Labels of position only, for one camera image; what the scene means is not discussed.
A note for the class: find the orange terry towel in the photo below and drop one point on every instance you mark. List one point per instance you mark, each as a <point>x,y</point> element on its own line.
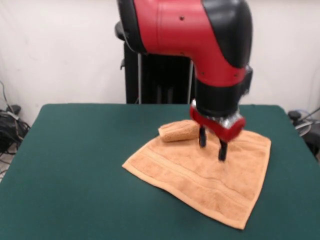
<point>200,170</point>

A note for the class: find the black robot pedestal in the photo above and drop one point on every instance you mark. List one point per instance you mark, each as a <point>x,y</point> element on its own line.
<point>150,85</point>

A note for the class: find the dark green table cloth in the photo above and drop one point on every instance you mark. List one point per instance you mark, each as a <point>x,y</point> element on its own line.
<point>75,162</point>

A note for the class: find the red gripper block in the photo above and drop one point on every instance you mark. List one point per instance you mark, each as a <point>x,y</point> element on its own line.
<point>220,130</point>

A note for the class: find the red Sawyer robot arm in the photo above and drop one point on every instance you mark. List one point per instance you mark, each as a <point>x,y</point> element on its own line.
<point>187,30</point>

